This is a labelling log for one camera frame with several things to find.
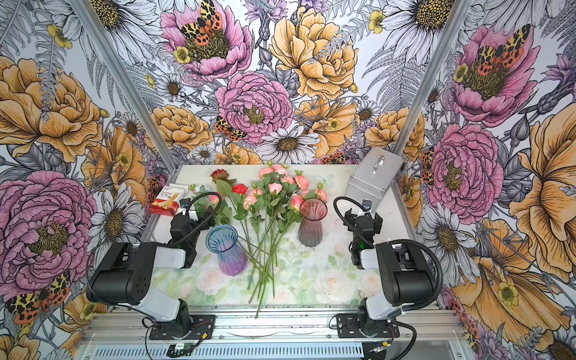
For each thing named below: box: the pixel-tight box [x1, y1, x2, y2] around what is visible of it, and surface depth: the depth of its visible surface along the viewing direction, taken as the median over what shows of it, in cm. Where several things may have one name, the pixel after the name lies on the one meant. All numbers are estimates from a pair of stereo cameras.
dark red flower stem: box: [209, 168, 237, 207], surface depth 111 cm
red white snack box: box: [149, 183, 189, 217], surface depth 105 cm
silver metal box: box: [345, 147, 405, 212], surface depth 101 cm
